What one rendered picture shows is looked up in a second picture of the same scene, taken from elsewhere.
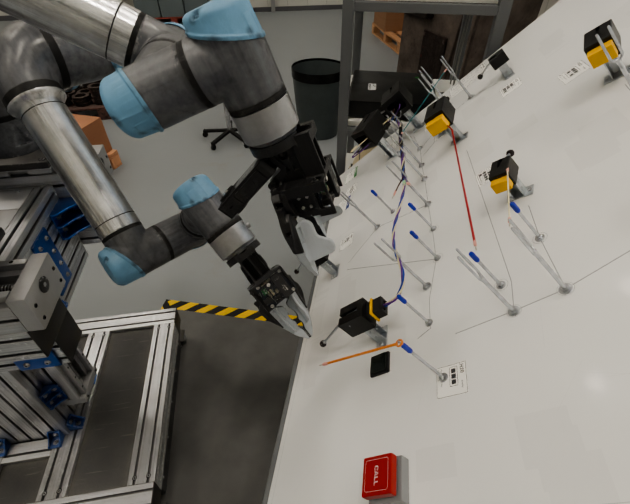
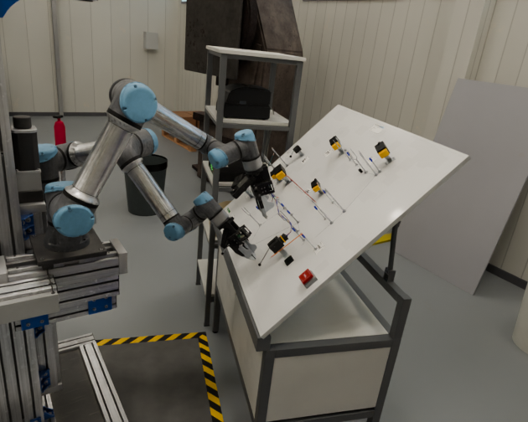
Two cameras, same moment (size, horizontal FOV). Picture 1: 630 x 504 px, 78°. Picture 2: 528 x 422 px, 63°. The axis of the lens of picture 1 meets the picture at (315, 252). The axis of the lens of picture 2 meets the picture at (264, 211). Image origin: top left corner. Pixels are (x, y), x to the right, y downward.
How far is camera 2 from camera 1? 1.28 m
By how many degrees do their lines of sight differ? 30
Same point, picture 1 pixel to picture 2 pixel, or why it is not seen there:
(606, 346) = (357, 218)
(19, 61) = (132, 147)
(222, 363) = (133, 373)
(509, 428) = (339, 246)
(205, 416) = (135, 408)
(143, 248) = (184, 223)
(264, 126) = (256, 164)
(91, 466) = not seen: outside the picture
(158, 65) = (230, 147)
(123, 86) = (221, 152)
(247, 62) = (254, 146)
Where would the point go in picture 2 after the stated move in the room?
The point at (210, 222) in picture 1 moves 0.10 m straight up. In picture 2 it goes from (214, 208) to (215, 186)
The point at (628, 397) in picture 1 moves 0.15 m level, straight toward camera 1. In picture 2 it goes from (364, 224) to (348, 235)
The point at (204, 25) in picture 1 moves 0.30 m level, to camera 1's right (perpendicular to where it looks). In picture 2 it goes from (245, 137) to (314, 138)
